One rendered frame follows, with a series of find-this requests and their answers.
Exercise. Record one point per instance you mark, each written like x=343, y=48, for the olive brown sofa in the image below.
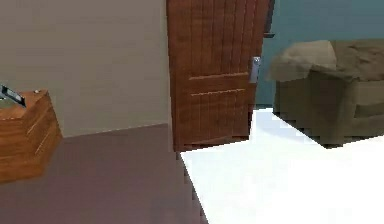
x=336, y=93

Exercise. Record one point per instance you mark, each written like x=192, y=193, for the brown wooden room door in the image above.
x=210, y=83

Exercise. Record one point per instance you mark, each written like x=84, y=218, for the brown wooden chest of drawers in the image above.
x=23, y=140

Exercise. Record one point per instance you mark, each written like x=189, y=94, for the black flat remote control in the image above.
x=12, y=95

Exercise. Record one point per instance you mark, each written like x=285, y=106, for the dark framed wall picture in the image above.
x=270, y=20

